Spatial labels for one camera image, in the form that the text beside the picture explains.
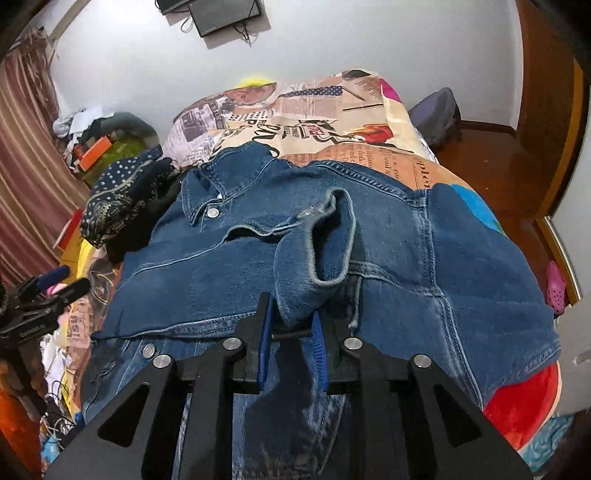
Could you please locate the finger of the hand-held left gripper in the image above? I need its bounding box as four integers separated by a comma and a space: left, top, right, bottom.
28, 277, 92, 320
16, 265, 71, 301

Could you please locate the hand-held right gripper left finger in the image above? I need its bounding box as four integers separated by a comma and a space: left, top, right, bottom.
44, 292, 278, 480

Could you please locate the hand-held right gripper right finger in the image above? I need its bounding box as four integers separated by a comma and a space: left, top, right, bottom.
311, 312, 534, 480

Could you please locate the blue denim jacket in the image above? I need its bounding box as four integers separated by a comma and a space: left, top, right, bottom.
81, 142, 561, 480

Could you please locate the person's left forearm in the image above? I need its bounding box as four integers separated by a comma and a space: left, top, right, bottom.
0, 364, 44, 476

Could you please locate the pile of grey white clothes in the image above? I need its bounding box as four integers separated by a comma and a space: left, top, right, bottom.
52, 106, 162, 160

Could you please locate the yellow box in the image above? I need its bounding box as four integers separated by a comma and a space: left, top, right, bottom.
52, 209, 85, 264

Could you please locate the black cloth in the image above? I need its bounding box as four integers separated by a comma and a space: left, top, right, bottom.
105, 157, 185, 265

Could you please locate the navy dotted cloth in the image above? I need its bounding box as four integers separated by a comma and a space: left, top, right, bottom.
79, 147, 174, 247

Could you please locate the striped brown curtain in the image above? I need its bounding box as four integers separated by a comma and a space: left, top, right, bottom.
0, 39, 90, 287

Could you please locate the orange box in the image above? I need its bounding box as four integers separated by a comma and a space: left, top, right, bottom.
78, 137, 113, 171

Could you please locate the green cloth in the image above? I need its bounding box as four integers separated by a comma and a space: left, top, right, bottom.
88, 137, 151, 185

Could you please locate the printed blanket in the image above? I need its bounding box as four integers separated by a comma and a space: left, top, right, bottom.
60, 69, 573, 462

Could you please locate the pink clog shoe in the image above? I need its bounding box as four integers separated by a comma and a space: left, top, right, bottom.
546, 260, 567, 315

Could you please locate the grey purple backpack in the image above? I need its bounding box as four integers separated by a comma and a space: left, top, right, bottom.
408, 87, 463, 149

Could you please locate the small black monitor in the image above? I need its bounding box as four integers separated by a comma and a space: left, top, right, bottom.
154, 0, 195, 16

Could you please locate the large black monitor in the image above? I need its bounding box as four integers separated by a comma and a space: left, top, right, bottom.
189, 0, 265, 38

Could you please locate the wooden door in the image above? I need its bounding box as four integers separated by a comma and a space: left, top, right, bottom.
515, 0, 587, 305

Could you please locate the black monitor cable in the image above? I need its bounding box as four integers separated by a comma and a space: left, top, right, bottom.
232, 24, 258, 48

